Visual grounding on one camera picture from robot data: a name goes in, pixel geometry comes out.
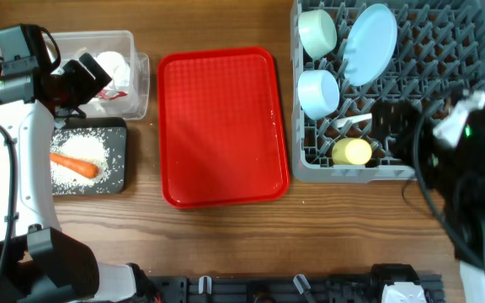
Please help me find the grey dishwasher rack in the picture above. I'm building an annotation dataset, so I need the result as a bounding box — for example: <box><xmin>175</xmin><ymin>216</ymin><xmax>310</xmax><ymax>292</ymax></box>
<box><xmin>290</xmin><ymin>1</ymin><xmax>485</xmax><ymax>183</ymax></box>

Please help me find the orange carrot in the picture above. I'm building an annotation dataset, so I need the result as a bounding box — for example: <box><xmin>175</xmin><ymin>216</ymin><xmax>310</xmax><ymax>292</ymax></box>
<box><xmin>50</xmin><ymin>153</ymin><xmax>100</xmax><ymax>178</ymax></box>

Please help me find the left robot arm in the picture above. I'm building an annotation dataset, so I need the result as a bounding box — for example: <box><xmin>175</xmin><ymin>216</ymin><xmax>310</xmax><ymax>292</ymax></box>
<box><xmin>0</xmin><ymin>24</ymin><xmax>163</xmax><ymax>302</ymax></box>

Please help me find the light blue plate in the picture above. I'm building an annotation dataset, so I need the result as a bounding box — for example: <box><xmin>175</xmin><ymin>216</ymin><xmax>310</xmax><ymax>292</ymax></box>
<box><xmin>343</xmin><ymin>3</ymin><xmax>397</xmax><ymax>86</ymax></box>

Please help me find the light blue bowl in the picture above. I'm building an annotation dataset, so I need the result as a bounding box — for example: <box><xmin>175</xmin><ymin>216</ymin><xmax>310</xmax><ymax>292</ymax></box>
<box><xmin>296</xmin><ymin>70</ymin><xmax>340</xmax><ymax>120</ymax></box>

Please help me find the clear plastic waste bin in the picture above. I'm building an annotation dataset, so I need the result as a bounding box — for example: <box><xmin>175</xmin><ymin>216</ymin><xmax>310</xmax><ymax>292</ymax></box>
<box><xmin>43</xmin><ymin>30</ymin><xmax>150</xmax><ymax>120</ymax></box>

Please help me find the red snack wrapper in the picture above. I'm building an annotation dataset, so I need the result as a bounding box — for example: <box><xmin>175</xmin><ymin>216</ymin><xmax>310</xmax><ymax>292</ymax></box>
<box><xmin>96</xmin><ymin>89</ymin><xmax>127</xmax><ymax>100</ymax></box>

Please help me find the white plastic spoon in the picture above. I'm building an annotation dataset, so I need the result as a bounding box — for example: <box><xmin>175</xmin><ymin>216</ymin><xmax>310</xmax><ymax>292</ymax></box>
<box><xmin>334</xmin><ymin>113</ymin><xmax>372</xmax><ymax>128</ymax></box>

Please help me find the pile of white rice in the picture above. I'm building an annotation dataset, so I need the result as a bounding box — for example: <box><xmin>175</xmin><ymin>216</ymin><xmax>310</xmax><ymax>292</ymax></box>
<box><xmin>50</xmin><ymin>128</ymin><xmax>126</xmax><ymax>194</ymax></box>

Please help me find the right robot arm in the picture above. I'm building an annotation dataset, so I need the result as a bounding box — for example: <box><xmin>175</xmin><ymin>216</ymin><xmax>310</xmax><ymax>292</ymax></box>
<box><xmin>371</xmin><ymin>102</ymin><xmax>485</xmax><ymax>302</ymax></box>

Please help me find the red serving tray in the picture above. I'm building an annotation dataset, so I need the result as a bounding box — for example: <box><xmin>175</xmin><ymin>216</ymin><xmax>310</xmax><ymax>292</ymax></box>
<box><xmin>157</xmin><ymin>46</ymin><xmax>290</xmax><ymax>209</ymax></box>

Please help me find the black food waste tray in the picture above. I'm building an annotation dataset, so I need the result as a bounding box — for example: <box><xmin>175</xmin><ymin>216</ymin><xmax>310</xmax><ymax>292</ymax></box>
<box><xmin>50</xmin><ymin>116</ymin><xmax>129</xmax><ymax>197</ymax></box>

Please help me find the large crumpled white tissue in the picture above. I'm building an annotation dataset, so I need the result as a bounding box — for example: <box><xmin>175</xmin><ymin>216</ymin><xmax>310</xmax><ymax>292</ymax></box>
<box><xmin>95</xmin><ymin>51</ymin><xmax>131</xmax><ymax>90</ymax></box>

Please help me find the mint green bowl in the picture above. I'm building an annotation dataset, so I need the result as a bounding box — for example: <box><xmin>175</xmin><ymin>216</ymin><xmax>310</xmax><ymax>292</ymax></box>
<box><xmin>298</xmin><ymin>9</ymin><xmax>338</xmax><ymax>60</ymax></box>

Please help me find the yellow plastic cup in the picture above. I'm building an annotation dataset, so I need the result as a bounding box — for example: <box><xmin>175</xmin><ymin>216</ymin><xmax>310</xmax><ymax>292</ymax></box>
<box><xmin>332</xmin><ymin>138</ymin><xmax>372</xmax><ymax>165</ymax></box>

